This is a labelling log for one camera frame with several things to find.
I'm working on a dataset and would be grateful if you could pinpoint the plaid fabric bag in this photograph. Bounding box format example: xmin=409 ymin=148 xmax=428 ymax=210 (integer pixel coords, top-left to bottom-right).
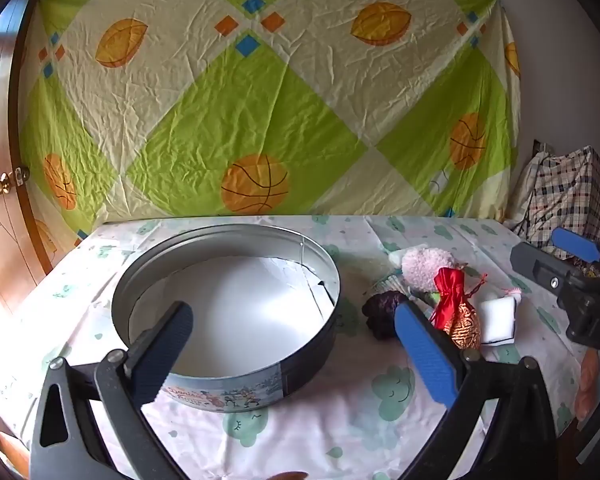
xmin=505 ymin=145 xmax=600 ymax=261

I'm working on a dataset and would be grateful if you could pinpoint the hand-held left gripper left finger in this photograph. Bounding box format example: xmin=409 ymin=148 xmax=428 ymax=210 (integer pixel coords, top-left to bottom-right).
xmin=28 ymin=301 xmax=196 ymax=480

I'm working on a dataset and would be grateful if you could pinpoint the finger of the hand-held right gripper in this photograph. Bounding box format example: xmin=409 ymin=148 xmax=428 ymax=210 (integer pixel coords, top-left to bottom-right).
xmin=510 ymin=241 xmax=576 ymax=307
xmin=551 ymin=227 xmax=600 ymax=265

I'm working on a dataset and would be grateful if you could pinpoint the white tissue packet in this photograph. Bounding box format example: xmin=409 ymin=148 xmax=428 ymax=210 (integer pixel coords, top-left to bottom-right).
xmin=480 ymin=296 xmax=520 ymax=347

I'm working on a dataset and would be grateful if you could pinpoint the cloud-print tablecloth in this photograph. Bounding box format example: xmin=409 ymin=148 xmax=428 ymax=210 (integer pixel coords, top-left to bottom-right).
xmin=0 ymin=215 xmax=600 ymax=480

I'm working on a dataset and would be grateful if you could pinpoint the brass door latch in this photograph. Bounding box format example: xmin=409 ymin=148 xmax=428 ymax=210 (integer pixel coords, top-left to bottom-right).
xmin=0 ymin=166 xmax=31 ymax=197

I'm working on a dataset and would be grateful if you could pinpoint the green ball-print wall sheet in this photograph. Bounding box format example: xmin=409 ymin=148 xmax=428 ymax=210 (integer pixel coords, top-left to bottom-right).
xmin=19 ymin=0 xmax=522 ymax=261

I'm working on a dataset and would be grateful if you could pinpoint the black round storage basket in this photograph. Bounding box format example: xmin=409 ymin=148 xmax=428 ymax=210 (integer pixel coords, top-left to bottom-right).
xmin=111 ymin=224 xmax=342 ymax=412

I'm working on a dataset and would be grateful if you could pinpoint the pink fluffy sock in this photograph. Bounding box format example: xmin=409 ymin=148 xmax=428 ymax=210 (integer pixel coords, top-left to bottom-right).
xmin=400 ymin=245 xmax=462 ymax=294

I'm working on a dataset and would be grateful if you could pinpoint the purple fluffy sock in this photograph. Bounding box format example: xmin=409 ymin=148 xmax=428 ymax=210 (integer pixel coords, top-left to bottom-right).
xmin=362 ymin=292 xmax=411 ymax=343

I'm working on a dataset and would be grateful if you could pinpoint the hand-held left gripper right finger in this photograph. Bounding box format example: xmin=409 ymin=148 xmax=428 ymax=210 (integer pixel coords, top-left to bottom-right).
xmin=394 ymin=301 xmax=558 ymax=480

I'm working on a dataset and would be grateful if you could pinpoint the person's right hand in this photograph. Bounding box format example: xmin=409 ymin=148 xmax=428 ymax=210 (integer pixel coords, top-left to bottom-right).
xmin=575 ymin=349 xmax=600 ymax=418

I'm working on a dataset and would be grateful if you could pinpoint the red gold drawstring pouch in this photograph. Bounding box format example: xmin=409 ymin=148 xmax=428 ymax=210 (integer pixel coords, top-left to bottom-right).
xmin=429 ymin=267 xmax=482 ymax=351

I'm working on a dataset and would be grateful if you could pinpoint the brown wooden door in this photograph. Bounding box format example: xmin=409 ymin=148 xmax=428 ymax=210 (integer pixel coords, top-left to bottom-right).
xmin=0 ymin=0 xmax=81 ymax=281

